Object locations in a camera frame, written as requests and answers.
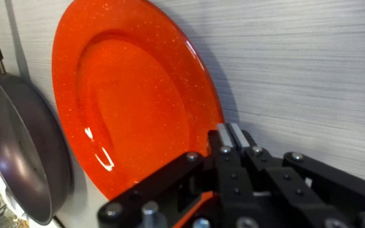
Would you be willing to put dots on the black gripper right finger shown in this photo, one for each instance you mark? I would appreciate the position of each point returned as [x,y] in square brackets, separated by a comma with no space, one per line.
[300,190]

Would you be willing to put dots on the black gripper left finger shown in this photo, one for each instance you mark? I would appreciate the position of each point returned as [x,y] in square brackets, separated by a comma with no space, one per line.
[157,190]

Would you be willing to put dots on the red plate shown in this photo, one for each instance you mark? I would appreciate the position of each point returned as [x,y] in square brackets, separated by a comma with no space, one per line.
[126,106]

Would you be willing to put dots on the black frying pan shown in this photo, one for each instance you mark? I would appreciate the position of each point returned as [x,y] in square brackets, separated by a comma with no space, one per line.
[17,147]

